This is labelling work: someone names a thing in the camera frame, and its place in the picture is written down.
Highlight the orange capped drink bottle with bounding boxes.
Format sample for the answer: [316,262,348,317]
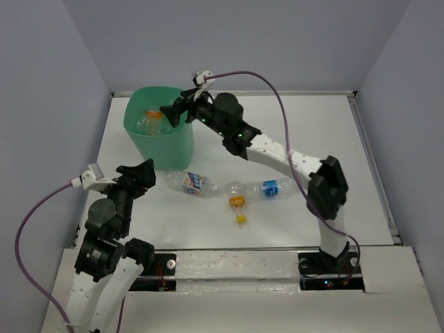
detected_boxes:
[144,110,164,136]

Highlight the clear bottle orange-blue label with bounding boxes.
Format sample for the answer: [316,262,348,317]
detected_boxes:
[166,171,219,198]

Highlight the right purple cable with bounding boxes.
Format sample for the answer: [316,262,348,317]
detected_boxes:
[204,71,361,278]

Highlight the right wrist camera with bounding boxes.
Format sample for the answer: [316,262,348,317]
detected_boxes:
[192,67,213,87]

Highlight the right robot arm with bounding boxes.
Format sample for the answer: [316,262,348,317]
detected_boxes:
[160,89,350,272]

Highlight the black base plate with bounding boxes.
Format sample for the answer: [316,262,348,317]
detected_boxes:
[298,252,365,291]
[129,252,177,292]

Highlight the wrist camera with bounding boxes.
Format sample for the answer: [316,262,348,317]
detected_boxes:
[80,163,104,189]
[192,67,213,87]

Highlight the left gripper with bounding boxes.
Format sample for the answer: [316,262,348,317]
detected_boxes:
[98,157,157,235]

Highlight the clear bottle yellow cap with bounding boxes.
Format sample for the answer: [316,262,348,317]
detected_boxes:
[225,181,247,225]

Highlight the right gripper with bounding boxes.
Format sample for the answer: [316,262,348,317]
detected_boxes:
[157,84,226,137]

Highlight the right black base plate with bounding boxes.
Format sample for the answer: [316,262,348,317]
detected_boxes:
[298,252,365,291]

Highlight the purple cable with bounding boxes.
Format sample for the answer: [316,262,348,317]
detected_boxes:
[14,178,126,333]
[204,71,361,278]

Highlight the clear bottle white cap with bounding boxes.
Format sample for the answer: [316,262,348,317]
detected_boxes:
[135,117,173,136]

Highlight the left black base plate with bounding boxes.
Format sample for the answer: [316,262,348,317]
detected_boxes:
[129,252,177,292]

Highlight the green plastic bin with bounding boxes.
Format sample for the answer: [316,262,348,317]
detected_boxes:
[123,86,194,171]

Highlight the white foam strip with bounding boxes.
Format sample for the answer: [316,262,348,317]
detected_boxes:
[175,250,300,294]

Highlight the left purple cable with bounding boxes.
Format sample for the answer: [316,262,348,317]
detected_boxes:
[14,178,126,333]

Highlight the clear bottle blue label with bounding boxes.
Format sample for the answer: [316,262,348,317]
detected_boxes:
[244,178,299,203]

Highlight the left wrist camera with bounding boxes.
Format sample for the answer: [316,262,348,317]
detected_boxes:
[80,163,104,189]

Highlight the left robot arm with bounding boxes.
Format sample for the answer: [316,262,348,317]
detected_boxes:
[57,159,156,332]

